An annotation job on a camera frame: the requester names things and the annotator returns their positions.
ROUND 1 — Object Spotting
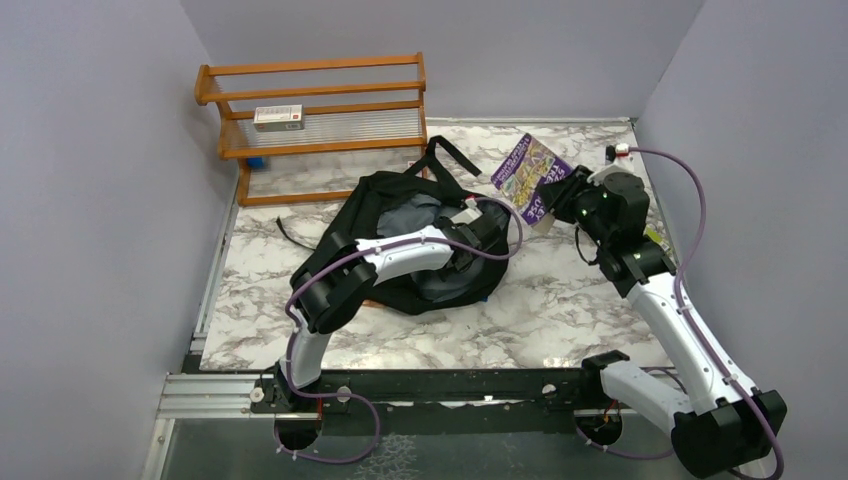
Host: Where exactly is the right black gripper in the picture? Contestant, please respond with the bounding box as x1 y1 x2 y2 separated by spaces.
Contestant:
538 164 612 246

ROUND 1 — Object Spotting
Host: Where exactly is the purple treehouse book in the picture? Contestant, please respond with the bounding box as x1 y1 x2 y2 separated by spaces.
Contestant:
490 133 573 234

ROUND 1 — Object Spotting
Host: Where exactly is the black student backpack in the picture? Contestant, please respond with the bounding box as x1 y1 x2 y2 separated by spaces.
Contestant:
319 136 509 315

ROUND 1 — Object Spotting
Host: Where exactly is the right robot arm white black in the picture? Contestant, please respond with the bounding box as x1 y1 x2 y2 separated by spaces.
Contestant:
536 166 787 478

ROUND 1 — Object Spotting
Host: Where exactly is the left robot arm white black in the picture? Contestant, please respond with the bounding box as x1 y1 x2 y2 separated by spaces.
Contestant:
275 197 524 411

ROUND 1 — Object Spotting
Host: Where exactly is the green comic book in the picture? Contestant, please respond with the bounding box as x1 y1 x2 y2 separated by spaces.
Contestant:
645 226 667 249

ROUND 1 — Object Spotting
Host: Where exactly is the wooden shelf rack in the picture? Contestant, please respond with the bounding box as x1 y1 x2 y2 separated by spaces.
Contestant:
194 52 428 207

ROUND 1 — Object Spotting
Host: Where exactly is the white red box on shelf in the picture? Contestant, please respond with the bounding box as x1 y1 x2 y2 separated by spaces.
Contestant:
252 105 304 132

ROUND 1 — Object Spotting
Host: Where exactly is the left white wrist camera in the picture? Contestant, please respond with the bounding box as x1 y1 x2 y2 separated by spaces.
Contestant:
463 195 482 215

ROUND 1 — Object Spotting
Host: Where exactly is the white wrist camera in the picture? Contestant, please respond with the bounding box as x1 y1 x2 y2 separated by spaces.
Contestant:
588 143 635 185
463 195 482 215

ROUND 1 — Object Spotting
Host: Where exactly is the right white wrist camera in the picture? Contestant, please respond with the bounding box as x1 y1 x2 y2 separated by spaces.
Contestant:
588 143 635 185

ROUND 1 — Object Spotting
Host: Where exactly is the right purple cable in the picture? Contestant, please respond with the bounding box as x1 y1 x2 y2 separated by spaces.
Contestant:
574 144 786 480

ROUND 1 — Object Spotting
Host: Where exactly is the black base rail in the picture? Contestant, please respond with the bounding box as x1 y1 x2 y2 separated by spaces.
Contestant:
249 367 624 445

